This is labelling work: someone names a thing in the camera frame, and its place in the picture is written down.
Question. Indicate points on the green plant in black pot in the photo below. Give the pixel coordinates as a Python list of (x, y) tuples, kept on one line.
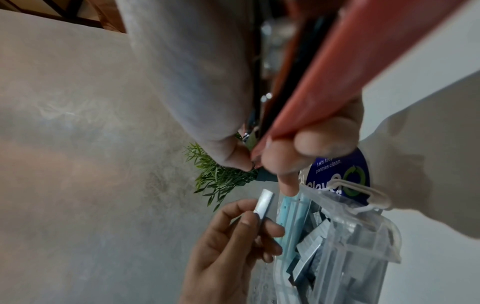
[(217, 178)]

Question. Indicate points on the clear plastic box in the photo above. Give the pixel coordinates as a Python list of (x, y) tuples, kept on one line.
[(360, 261)]

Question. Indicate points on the black metal frame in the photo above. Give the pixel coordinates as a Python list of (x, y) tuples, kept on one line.
[(78, 10)]

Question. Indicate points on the coral pink stapler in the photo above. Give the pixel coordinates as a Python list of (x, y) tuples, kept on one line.
[(356, 53)]

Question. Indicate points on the single silver staple strip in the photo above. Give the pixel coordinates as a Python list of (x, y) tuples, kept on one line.
[(264, 202)]

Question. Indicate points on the blue round sticker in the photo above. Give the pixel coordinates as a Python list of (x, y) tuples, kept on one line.
[(348, 166)]

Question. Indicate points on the person's left hand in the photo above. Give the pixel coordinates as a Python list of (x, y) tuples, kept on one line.
[(221, 261)]

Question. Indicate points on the person's right hand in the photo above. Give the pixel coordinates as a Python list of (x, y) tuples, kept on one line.
[(187, 59)]

